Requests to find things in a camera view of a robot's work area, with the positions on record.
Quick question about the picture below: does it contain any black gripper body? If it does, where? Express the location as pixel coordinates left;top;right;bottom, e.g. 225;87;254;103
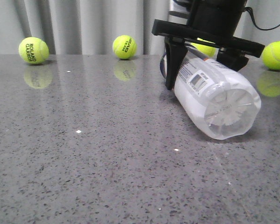
152;0;265;57

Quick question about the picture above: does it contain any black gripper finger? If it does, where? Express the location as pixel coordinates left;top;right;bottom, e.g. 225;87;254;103
216;48;249;71
165;37;188;90

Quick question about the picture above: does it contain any white plastic tennis ball can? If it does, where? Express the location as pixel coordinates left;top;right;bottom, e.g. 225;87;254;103
172;45;261;140

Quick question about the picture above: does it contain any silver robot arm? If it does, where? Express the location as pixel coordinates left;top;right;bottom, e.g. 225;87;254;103
152;0;264;90

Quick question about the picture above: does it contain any Wilson tennis ball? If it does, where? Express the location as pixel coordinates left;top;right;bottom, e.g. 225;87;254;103
191;42;216;57

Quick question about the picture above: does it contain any plain yellow tennis ball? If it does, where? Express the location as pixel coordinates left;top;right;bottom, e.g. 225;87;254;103
261;41;280;70

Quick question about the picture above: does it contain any Head Team tennis ball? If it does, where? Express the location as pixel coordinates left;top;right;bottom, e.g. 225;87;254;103
112;35;137;60

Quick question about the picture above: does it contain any Roland Garros tennis ball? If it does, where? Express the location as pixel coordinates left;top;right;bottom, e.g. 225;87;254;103
18;37;49;64

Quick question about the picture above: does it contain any grey pleated curtain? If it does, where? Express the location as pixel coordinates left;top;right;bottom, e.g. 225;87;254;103
0;0;280;56

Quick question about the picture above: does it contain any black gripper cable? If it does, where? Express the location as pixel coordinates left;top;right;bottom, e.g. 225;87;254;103
244;0;280;31

